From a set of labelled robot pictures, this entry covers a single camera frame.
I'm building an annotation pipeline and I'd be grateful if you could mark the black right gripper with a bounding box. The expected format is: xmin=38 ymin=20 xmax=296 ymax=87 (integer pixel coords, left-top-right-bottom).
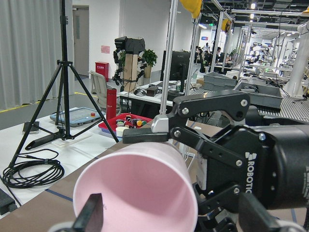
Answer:
xmin=151 ymin=90 xmax=309 ymax=213

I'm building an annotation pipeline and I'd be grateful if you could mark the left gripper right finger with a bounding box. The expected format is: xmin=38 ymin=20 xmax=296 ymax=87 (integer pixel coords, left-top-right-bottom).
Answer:
xmin=239 ymin=193 xmax=281 ymax=232

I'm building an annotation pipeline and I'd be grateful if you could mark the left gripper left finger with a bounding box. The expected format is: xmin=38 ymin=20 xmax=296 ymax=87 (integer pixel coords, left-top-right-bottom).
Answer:
xmin=72 ymin=193 xmax=104 ymax=232

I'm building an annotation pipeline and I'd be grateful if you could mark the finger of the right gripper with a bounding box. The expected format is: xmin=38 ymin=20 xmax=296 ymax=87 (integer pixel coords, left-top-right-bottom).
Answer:
xmin=122 ymin=128 xmax=169 ymax=144

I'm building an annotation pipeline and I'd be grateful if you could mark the pink plastic cup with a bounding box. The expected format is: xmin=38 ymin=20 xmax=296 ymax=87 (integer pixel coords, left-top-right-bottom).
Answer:
xmin=73 ymin=142 xmax=198 ymax=232

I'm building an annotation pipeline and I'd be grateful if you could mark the white paper cup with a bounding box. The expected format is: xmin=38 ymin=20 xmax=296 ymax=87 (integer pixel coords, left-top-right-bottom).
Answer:
xmin=116 ymin=126 xmax=128 ymax=138

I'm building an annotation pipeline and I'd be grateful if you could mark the red plastic tray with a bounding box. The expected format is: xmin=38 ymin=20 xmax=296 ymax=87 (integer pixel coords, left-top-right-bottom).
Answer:
xmin=108 ymin=113 xmax=151 ymax=135

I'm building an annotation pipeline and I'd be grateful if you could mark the red bottle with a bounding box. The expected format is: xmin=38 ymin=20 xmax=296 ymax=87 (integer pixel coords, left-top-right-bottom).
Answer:
xmin=106 ymin=88 xmax=117 ymax=120

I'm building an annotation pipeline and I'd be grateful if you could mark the green potted plant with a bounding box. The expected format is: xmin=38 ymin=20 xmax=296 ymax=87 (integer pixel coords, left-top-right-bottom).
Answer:
xmin=143 ymin=49 xmax=157 ymax=67

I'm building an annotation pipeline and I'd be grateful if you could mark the black tripod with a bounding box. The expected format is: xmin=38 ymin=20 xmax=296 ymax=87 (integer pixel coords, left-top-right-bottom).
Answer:
xmin=9 ymin=0 xmax=119 ymax=168

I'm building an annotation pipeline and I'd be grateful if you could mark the black power adapter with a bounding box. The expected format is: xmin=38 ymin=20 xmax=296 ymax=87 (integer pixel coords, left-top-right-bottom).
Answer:
xmin=0 ymin=189 xmax=17 ymax=215

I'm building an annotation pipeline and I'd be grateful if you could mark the coiled black cable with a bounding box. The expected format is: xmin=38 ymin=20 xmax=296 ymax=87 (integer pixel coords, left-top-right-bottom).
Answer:
xmin=2 ymin=148 xmax=65 ymax=189

